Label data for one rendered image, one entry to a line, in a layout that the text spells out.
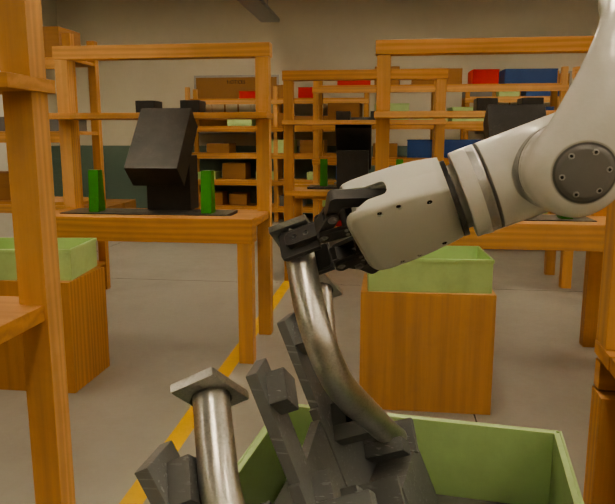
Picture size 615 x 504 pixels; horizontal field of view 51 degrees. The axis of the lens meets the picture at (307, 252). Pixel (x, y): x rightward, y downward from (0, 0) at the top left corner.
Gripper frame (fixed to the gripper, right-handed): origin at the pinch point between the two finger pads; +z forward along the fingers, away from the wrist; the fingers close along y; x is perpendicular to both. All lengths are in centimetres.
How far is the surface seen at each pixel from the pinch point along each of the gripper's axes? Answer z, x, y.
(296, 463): 7.8, 16.6, -10.0
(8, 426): 211, -106, -179
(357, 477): 7.9, 11.8, -33.3
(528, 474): -13, 12, -50
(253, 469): 20.5, 8.6, -28.8
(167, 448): 11.9, 19.2, 7.1
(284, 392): 6.0, 11.7, -4.4
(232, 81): 230, -883, -589
